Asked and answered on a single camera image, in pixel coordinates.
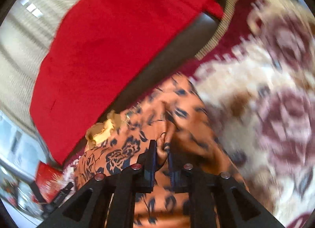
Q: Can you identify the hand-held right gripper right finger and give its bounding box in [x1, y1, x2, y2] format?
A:
[167, 153, 286, 228]

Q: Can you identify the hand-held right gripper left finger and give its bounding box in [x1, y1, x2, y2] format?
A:
[37, 140, 158, 228]

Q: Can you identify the orange floral garment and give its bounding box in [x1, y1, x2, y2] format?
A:
[74, 72, 249, 228]

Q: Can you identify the red printed box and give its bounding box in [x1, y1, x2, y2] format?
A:
[34, 162, 74, 204]

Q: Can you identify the red blanket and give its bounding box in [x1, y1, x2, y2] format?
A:
[29, 0, 224, 166]

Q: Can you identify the maroon cream floral rug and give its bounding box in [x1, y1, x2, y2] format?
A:
[63, 0, 315, 228]

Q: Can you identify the white appliance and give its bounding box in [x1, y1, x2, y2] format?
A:
[0, 115, 47, 169]

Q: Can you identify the cream striped curtain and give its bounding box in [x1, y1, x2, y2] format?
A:
[0, 0, 114, 135]

